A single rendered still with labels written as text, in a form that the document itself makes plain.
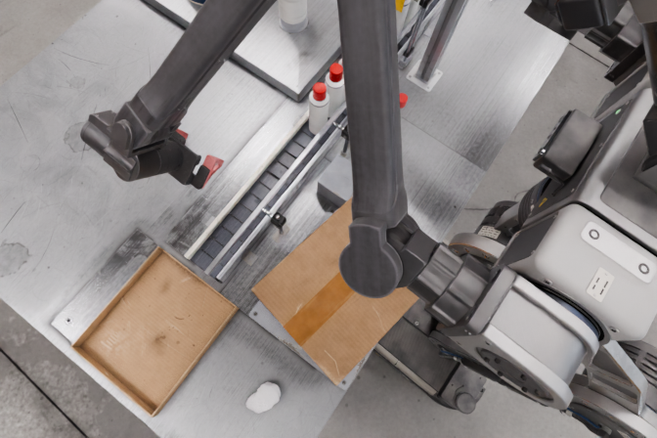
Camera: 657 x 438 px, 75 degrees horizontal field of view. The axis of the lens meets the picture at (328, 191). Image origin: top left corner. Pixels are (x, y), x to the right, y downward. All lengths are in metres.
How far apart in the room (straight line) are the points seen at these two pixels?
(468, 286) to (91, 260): 1.01
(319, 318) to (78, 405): 1.49
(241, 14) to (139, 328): 0.87
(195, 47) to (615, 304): 0.56
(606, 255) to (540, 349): 0.12
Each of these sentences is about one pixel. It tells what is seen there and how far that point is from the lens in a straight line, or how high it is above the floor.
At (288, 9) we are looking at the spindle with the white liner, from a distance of 1.35.
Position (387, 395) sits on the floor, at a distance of 2.01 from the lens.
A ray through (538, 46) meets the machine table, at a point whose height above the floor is 0.83.
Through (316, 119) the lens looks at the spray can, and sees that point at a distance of 1.14.
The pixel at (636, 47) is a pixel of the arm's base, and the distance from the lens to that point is 0.80.
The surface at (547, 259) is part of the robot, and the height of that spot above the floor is 1.53.
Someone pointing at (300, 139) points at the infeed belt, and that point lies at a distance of 1.22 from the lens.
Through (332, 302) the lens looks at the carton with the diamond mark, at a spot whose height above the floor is 1.12.
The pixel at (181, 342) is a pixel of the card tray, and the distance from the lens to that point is 1.18.
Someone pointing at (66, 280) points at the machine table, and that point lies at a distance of 1.31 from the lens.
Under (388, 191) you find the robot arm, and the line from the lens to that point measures 0.49.
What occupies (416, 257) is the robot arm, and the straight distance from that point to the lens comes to 0.51.
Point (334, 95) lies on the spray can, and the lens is 1.14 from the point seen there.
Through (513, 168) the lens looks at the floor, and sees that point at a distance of 2.38.
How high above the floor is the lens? 1.97
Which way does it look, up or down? 71 degrees down
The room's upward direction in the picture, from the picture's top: 8 degrees clockwise
